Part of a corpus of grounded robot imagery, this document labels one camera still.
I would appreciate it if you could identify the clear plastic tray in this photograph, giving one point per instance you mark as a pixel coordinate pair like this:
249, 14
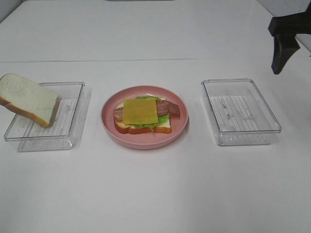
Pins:
67, 126
238, 113

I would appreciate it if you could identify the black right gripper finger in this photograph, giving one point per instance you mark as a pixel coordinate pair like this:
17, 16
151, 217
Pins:
285, 45

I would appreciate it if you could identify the curled bacon strip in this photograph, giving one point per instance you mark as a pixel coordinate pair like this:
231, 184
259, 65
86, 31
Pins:
118, 112

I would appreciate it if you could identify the clear left plastic tray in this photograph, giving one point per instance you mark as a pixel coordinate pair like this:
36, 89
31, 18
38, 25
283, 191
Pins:
67, 126

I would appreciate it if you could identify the pink round plate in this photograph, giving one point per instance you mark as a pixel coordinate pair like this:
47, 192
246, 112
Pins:
144, 140

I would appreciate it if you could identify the green lettuce leaf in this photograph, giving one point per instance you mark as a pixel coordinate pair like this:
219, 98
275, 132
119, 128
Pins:
163, 121

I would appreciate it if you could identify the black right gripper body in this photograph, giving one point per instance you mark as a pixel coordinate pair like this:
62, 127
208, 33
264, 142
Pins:
299, 23

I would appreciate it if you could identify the yellow cheese slice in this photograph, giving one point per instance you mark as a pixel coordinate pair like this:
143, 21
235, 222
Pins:
139, 111

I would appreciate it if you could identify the wavy bacon strip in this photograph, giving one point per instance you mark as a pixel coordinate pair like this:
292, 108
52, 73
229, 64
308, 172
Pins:
163, 107

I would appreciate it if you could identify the clear right plastic tray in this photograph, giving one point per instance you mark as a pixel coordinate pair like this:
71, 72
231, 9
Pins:
238, 113

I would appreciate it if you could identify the white bread slice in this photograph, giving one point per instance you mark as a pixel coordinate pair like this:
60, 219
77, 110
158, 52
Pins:
27, 98
129, 128

